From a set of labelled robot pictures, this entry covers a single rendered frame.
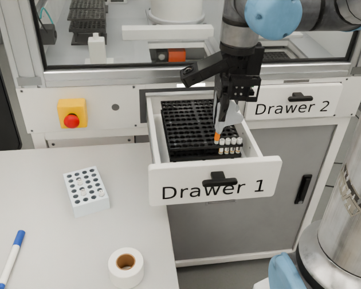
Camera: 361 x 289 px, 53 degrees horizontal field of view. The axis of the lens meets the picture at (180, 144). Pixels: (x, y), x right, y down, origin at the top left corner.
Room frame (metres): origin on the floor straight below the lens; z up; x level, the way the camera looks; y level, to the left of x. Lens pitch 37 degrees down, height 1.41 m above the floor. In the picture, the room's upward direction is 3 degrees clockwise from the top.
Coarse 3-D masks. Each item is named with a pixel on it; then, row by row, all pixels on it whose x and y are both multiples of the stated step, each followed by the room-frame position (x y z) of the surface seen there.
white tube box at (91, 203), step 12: (96, 168) 0.70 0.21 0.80; (72, 180) 0.65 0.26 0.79; (84, 180) 0.65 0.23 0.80; (96, 180) 0.66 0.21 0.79; (72, 192) 0.62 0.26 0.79; (96, 192) 0.61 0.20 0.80; (72, 204) 0.57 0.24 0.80; (84, 204) 0.57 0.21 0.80; (96, 204) 0.58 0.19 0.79; (108, 204) 0.60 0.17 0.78
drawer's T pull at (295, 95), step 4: (296, 92) 0.94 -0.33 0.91; (300, 92) 0.95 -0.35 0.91; (292, 96) 0.92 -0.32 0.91; (296, 96) 0.92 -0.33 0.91; (300, 96) 0.92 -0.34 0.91; (304, 96) 0.92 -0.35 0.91; (308, 96) 0.92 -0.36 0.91; (288, 100) 0.91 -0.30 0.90; (292, 100) 0.91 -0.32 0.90; (296, 100) 0.91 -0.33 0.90; (300, 100) 0.91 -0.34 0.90; (304, 100) 0.92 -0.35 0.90; (308, 100) 0.92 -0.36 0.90
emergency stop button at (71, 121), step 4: (68, 116) 0.79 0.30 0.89; (72, 116) 0.79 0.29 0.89; (76, 116) 0.80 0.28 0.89; (64, 120) 0.79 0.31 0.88; (68, 120) 0.78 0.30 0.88; (72, 120) 0.78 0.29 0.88; (76, 120) 0.79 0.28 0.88; (68, 124) 0.78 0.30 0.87; (72, 124) 0.78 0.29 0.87; (76, 124) 0.79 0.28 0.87
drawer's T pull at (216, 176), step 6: (210, 174) 0.57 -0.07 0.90; (216, 174) 0.57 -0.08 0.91; (222, 174) 0.57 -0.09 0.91; (204, 180) 0.55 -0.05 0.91; (210, 180) 0.55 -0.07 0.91; (216, 180) 0.55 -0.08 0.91; (222, 180) 0.55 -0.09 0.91; (228, 180) 0.55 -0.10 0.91; (234, 180) 0.55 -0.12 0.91; (204, 186) 0.54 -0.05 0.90; (210, 186) 0.54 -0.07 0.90
